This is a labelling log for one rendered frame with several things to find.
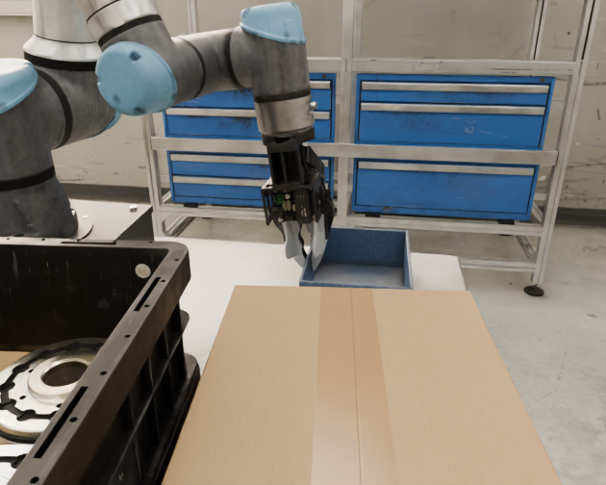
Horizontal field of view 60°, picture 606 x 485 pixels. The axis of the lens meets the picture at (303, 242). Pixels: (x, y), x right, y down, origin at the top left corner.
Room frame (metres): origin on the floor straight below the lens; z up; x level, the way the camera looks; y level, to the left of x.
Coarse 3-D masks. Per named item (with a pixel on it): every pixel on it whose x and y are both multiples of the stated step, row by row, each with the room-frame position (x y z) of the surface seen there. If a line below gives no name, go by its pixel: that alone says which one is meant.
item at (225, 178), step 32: (224, 96) 2.17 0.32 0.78; (320, 96) 2.11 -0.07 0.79; (192, 128) 2.20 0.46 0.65; (224, 128) 2.18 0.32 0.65; (256, 128) 2.16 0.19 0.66; (320, 128) 2.12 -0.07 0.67; (192, 160) 2.19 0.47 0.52; (224, 160) 2.17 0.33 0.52; (256, 160) 2.15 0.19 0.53; (192, 192) 2.20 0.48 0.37; (224, 192) 2.18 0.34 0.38; (256, 192) 2.16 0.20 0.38
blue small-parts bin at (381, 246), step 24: (336, 240) 0.81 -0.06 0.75; (360, 240) 0.80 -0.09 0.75; (384, 240) 0.79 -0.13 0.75; (408, 240) 0.75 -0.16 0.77; (336, 264) 0.80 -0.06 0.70; (360, 264) 0.80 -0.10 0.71; (384, 264) 0.79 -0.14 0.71; (408, 264) 0.67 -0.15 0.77; (384, 288) 0.60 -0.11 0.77; (408, 288) 0.60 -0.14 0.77
